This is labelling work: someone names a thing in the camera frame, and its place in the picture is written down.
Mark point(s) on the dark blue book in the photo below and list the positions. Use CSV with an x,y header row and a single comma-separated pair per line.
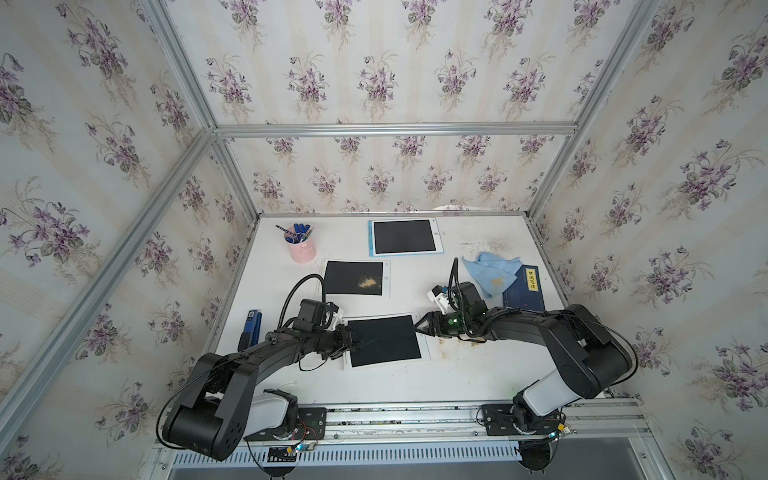
x,y
525,292

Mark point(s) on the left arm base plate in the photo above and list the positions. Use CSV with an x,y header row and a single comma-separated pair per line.
x,y
306,423

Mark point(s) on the white framed tablet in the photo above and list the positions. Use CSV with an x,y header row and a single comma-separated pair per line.
x,y
357,278
384,340

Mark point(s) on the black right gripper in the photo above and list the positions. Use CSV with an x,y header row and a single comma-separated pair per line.
x,y
431,319

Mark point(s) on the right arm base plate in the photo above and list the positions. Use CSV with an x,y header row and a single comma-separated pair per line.
x,y
506,419

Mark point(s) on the blue framed drawing tablet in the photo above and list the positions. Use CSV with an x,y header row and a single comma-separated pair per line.
x,y
402,237

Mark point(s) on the pink pen cup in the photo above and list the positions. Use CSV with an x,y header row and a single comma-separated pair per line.
x,y
300,251

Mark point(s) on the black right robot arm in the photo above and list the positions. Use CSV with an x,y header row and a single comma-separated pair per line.
x,y
587,355

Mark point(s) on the light blue microfiber cloth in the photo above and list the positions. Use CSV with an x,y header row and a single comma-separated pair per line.
x,y
492,274

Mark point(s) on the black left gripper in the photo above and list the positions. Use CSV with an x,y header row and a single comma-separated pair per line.
x,y
342,342

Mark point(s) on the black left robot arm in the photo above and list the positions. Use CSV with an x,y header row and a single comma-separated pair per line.
x,y
209,413

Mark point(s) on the small green circuit board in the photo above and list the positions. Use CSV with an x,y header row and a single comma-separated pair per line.
x,y
289,454

